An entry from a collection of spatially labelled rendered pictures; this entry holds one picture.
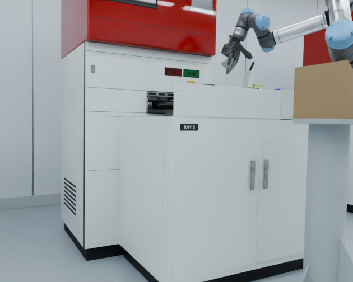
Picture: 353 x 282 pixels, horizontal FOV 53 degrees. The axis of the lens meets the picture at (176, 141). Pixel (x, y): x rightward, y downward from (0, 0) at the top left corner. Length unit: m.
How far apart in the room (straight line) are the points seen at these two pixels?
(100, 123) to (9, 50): 1.65
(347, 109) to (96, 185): 1.32
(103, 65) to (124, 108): 0.26
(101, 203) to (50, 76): 1.71
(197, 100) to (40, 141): 2.16
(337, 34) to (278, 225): 0.94
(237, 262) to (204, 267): 0.18
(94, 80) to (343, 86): 1.24
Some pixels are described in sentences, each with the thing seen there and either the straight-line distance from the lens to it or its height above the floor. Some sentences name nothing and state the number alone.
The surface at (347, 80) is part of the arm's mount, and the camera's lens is 1.44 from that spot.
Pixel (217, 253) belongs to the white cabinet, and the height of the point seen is 0.20.
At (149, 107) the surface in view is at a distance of 2.10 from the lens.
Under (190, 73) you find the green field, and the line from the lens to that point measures 2.26.
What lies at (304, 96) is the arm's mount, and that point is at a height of 0.91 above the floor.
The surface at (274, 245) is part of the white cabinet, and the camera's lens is 1.92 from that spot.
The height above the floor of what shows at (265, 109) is 0.86.
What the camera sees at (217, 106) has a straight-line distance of 1.59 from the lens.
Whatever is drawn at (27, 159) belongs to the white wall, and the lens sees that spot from 3.45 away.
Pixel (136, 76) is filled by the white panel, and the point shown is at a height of 1.05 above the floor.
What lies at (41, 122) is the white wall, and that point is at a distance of 3.45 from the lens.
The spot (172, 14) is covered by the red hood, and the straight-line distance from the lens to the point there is 2.21.
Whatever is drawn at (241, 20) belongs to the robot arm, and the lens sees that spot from 2.06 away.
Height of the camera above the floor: 0.80
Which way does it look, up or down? 3 degrees down
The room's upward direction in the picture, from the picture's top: 1 degrees clockwise
